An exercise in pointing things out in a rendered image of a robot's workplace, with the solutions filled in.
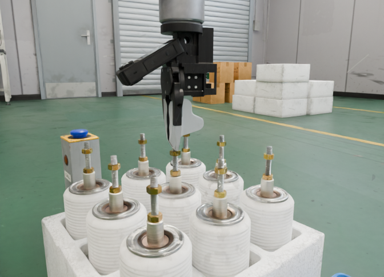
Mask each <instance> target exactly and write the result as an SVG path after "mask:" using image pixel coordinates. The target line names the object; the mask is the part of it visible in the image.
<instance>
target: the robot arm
mask: <svg viewBox="0 0 384 277"><path fill-rule="evenodd" d="M204 20H205V0H159V22H160V23H161V24H162V25H161V34H162V35H169V36H173V39H171V40H169V41H167V42H165V43H164V44H162V45H160V46H158V47H157V48H155V49H154V50H152V51H150V52H148V53H147V54H145V55H143V56H142V57H140V58H138V59H137V60H135V61H130V62H126V63H124V64H123V66H121V67H120V68H119V70H118V71H117V72H116V75H117V77H118V79H119V80H120V82H121V83H122V84H123V85H125V86H132V85H134V84H136V83H138V82H139V81H141V80H142V79H143V77H144V76H146V75H147V74H149V73H151V72H152V71H154V70H156V69H157V68H159V67H161V66H162V68H161V90H162V108H163V118H164V123H165V130H166V136H167V140H168V142H169V143H170V145H171V147H173V149H174V150H175V151H177V150H178V149H179V144H180V140H181V136H183V135H186V134H189V133H193V132H195V131H198V130H200V129H201V128H202V127H203V119H202V118H201V117H199V116H197V115H194V114H193V112H192V105H191V102H190V101H189V100H188V99H184V98H183V97H184V96H187V95H191V96H192V97H204V96H205V95H216V94H217V64H213V43H214V28H210V27H203V25H202V24H203V23H204ZM185 42H186V43H185ZM209 73H214V88H213V89H212V88H211V83H206V79H209Z"/></svg>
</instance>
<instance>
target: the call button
mask: <svg viewBox="0 0 384 277"><path fill-rule="evenodd" d="M86 134H88V130H86V129H77V130H72V131H70V135H72V136H73V138H83V137H86Z"/></svg>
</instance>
